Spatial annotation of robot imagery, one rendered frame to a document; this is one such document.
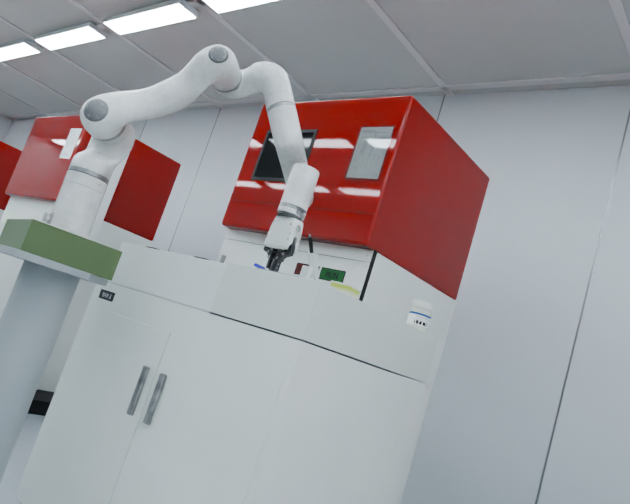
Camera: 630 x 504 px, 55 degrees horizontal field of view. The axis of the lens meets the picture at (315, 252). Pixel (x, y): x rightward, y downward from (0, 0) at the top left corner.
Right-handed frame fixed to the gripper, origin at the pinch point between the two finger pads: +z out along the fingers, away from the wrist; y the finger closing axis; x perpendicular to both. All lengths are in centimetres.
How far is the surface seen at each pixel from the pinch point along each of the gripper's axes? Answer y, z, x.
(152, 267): 36.4, 10.7, 13.8
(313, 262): -1.1, -6.5, -15.1
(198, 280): 12.7, 10.9, 13.9
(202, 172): 328, -105, -198
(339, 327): -31.7, 11.9, 2.1
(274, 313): -20.1, 13.8, 14.0
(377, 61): 123, -174, -151
